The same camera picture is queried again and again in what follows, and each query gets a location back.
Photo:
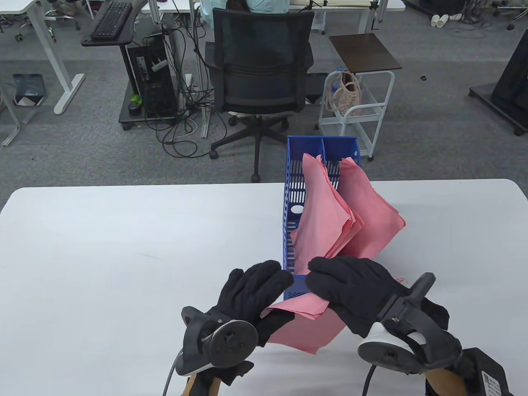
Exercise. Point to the person's left hand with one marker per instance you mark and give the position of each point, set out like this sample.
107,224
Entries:
251,288

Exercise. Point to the person's right hand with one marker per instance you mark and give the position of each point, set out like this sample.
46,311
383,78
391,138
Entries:
354,288

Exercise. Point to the black white handheld controller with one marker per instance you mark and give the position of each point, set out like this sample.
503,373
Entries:
231,342
383,354

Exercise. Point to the pink paper stack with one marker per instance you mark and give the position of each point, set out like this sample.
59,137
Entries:
371,214
305,334
321,206

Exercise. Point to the person's left forearm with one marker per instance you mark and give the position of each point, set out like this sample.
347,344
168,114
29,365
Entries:
189,387

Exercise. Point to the person's right forearm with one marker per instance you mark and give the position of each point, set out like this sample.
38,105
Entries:
445,383

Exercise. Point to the blue plastic file basket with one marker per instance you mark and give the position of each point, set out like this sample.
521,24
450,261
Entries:
301,144

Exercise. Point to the beige handbag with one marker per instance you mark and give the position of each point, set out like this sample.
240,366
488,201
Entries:
350,99

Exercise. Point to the white power strip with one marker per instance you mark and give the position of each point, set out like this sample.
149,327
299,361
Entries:
189,84

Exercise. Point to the small black round object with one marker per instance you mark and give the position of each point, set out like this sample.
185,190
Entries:
134,109

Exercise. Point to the white metal cart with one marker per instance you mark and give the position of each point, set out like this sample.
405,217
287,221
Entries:
379,73

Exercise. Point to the small green object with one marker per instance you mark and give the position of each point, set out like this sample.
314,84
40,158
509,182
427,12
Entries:
135,99

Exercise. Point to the black computer tower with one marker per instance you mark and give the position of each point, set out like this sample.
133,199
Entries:
156,82

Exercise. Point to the brown side table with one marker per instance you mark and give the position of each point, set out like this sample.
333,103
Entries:
363,51

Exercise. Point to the black mesh office chair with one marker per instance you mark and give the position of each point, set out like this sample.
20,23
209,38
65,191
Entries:
264,45

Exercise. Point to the white slipper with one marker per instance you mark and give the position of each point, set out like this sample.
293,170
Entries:
444,20
435,20

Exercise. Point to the white desk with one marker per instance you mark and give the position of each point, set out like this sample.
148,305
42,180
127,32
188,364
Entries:
46,37
387,5

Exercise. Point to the black computer cart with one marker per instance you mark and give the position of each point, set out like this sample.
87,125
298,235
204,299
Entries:
103,42

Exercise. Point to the black keyboard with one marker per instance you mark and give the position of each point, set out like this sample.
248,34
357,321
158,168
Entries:
111,20

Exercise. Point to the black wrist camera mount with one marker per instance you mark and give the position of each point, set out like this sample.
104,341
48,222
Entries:
491,379

